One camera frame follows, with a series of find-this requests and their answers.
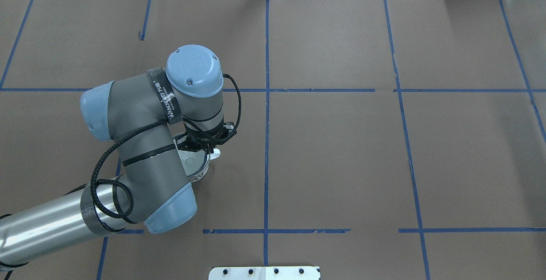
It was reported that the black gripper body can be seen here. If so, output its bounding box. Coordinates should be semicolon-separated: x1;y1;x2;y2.
174;131;227;154

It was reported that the clear glass funnel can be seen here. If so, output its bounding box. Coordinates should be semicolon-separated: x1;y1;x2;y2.
172;133;212;183

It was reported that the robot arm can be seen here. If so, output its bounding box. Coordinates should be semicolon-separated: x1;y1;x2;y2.
1;44;238;271

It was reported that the white enamel mug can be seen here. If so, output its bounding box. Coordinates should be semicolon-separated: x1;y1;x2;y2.
177;148;221;183

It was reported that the brown paper table cover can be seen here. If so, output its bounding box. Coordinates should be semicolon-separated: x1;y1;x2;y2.
1;0;545;280

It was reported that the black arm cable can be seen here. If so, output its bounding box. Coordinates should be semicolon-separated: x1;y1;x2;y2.
0;73;242;280

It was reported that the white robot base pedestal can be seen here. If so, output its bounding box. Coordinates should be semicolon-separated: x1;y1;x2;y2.
208;266;321;280

